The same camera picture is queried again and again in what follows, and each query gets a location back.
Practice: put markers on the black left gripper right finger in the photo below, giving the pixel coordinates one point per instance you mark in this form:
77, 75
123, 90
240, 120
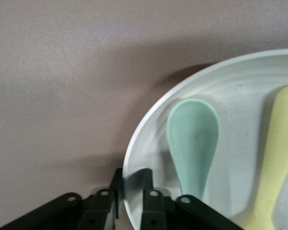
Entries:
182, 215

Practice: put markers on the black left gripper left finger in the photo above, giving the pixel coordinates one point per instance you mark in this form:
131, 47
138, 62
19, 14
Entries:
62, 215

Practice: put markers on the teal plastic spoon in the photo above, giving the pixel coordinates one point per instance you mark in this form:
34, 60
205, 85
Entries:
194, 143

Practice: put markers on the white round plate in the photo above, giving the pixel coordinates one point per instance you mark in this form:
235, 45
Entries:
242, 143

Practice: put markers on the brown table mat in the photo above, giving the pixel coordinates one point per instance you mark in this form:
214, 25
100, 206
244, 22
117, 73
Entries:
62, 72

